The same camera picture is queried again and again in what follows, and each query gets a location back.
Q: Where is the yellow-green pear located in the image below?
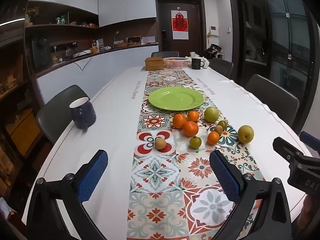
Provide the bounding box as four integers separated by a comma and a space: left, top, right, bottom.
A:
238, 125, 254, 144

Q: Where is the small green tomato back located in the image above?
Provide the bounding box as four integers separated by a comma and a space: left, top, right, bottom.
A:
218, 120, 227, 130

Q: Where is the small green tomato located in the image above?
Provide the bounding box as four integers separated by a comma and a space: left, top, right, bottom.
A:
189, 137, 202, 149
218, 120, 227, 130

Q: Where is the brown longan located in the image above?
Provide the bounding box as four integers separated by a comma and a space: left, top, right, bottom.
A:
214, 125, 223, 135
155, 137, 167, 151

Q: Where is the small orange mandarin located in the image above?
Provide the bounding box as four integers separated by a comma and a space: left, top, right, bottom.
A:
207, 131, 220, 145

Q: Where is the green apple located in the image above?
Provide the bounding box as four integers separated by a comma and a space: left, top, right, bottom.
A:
204, 107, 220, 123

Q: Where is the small green tomato front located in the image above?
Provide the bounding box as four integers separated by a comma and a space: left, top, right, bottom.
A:
189, 137, 202, 149

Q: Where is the orange mandarin back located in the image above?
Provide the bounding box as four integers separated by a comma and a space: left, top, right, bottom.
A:
187, 111, 200, 122

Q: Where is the white kitchen counter cabinet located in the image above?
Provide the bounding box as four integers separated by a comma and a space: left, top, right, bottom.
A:
36, 44, 159, 103

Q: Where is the person's right hand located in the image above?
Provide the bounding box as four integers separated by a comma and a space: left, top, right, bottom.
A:
297, 195, 319, 230

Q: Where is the grey chair right near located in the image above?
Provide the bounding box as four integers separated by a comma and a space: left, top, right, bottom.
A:
245, 74, 299, 127

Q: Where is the grey chair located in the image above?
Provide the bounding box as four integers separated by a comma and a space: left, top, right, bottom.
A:
36, 85, 88, 145
245, 74, 299, 127
209, 58, 233, 78

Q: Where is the patterned table runner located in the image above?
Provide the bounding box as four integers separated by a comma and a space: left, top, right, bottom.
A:
127, 69, 263, 239

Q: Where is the grey chair right far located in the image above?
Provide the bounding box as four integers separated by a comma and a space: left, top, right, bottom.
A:
209, 58, 233, 78

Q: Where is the grey chair left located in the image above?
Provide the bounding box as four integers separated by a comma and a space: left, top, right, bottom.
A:
36, 85, 88, 145

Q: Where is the dark blue mug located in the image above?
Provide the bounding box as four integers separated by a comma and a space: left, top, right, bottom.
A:
69, 97, 97, 131

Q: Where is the black bag on stool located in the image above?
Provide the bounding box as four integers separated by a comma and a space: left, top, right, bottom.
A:
203, 44, 223, 61

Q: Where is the green plate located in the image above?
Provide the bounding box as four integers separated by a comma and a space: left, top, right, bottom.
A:
148, 87, 204, 111

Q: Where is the black mug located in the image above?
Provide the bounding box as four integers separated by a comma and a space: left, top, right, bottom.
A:
191, 58, 205, 70

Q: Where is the white tissue cloth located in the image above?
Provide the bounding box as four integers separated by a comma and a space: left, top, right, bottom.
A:
185, 52, 209, 68

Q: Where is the dark brown door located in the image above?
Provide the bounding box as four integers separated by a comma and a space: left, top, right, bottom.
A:
156, 0, 206, 57

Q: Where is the white intercom panel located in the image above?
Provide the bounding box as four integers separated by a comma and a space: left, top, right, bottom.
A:
209, 25, 219, 36

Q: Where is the grey chair table end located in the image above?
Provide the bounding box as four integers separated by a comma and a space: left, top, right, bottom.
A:
151, 51, 180, 59

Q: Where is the wicker basket box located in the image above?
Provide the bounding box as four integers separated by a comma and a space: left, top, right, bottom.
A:
145, 57, 164, 71

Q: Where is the red fu calendar poster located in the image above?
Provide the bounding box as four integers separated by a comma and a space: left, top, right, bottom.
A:
171, 10, 189, 40

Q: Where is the black water dispenser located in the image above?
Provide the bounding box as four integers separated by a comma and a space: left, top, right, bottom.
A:
31, 37, 52, 69

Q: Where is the white desk lamp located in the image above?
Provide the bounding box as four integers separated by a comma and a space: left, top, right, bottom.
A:
113, 31, 119, 45

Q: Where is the black cable on cabinet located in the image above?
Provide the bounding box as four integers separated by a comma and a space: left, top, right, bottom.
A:
72, 56, 94, 71

